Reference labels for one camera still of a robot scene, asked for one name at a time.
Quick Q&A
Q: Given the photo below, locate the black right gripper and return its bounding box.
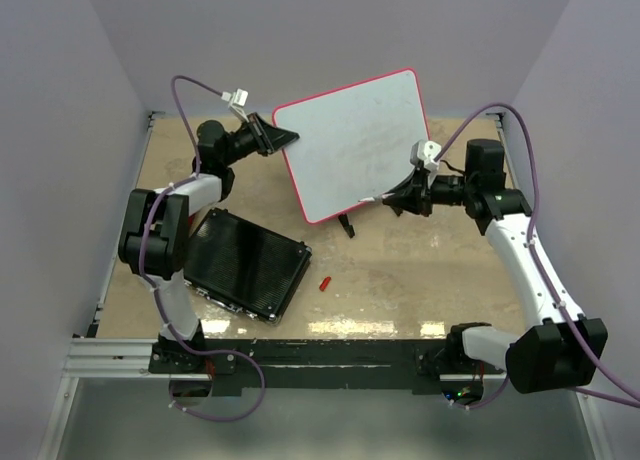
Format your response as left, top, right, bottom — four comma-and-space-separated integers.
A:
384, 164, 477, 217

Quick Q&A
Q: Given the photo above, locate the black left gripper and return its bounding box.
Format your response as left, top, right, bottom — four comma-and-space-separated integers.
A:
222, 112, 299, 167

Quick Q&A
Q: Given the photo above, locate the red and white marker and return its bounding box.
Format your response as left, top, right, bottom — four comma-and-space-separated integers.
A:
359, 193, 393, 203

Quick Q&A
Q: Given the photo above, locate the pink framed whiteboard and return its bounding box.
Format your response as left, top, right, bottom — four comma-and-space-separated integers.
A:
272, 67, 430, 225

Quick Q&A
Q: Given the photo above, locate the red marker cap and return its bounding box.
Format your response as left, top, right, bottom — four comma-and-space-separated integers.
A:
319, 276, 332, 292

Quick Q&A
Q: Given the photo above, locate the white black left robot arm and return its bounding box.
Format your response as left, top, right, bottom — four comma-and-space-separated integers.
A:
118, 113, 300, 372

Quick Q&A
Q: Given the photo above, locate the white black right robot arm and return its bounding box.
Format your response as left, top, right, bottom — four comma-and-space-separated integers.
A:
383, 139, 608, 394

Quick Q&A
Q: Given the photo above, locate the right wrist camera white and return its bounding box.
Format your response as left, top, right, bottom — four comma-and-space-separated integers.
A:
410, 140, 441, 173

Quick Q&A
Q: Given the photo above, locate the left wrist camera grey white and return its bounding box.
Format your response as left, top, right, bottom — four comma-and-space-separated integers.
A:
221, 88, 248, 122

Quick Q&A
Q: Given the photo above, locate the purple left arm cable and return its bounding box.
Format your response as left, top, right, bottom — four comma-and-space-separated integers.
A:
139, 74, 266, 424

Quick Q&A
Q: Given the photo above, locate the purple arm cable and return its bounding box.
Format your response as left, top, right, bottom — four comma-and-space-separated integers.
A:
434, 102, 640, 411
139, 74, 266, 424

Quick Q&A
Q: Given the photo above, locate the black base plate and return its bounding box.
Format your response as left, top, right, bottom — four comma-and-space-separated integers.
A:
147, 337, 506, 399

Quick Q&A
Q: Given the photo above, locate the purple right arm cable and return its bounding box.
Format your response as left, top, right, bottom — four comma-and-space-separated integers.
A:
434, 102, 640, 411

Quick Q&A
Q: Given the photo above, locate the aluminium frame rail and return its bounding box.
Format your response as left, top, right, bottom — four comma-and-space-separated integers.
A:
37, 110, 166, 460

